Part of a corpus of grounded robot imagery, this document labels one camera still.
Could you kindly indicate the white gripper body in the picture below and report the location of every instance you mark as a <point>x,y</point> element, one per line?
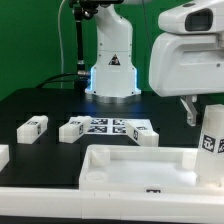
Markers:
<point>188,57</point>

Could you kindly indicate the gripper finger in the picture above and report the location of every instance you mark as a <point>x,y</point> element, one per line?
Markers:
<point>188,103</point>

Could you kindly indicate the white desk top tray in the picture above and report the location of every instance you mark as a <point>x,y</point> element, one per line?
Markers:
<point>140,169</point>

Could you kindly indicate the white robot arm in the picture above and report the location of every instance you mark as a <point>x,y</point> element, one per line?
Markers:
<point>113,78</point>

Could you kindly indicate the fiducial marker sheet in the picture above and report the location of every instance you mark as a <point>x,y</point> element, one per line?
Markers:
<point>109,126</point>

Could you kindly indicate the white left fence block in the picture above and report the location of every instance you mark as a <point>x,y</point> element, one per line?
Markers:
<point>4,156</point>

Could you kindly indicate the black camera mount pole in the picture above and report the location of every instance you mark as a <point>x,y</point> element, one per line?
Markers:
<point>83,75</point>

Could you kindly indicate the white front fence rail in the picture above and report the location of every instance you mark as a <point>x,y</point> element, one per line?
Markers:
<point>64,203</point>

